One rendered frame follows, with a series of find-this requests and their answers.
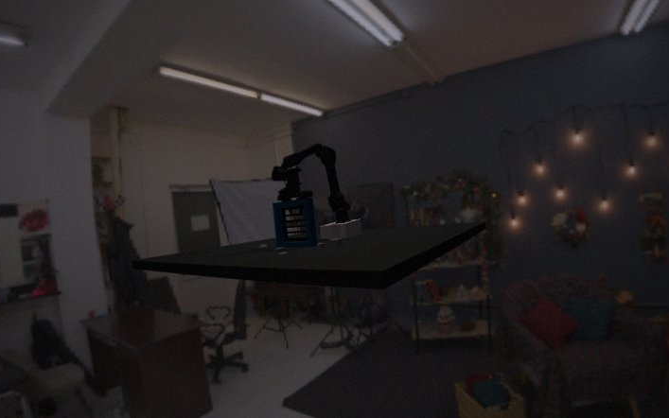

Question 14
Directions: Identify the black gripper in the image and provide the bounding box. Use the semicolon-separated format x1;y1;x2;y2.
277;180;313;214

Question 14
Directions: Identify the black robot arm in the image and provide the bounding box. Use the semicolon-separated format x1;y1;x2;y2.
272;144;351;223

